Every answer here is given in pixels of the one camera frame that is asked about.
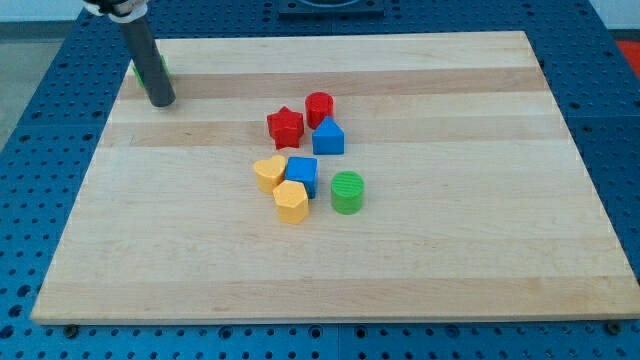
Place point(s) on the yellow hexagon block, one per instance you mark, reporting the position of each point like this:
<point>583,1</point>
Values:
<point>291,201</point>

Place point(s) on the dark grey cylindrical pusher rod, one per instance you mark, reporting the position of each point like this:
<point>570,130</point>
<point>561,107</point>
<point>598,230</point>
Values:
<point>148,62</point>

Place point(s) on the blue triangle block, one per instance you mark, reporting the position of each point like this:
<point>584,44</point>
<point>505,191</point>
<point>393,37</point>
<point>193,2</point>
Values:
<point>328,138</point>

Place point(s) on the white black rod mount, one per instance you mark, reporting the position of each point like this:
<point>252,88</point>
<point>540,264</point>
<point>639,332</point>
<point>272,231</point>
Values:
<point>119,11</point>

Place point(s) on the yellow heart block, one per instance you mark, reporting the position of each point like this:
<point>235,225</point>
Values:
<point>269,173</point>

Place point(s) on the red star block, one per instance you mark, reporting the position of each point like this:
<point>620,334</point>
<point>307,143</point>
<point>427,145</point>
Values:
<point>286,128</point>

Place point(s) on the blue cube block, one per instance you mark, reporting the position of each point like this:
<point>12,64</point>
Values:
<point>305,171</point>

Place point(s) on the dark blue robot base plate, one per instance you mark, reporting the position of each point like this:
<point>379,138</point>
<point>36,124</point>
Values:
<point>329,8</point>

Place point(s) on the light wooden board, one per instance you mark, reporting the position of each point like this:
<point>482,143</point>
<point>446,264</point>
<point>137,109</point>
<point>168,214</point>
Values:
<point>477,205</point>

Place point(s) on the green cylinder block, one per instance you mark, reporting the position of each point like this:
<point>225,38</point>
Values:
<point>347,192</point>

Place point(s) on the red cylinder block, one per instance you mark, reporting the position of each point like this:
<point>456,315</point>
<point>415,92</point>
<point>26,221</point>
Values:
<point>318,106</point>

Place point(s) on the green block behind rod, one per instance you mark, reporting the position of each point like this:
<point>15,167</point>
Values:
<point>165,67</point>

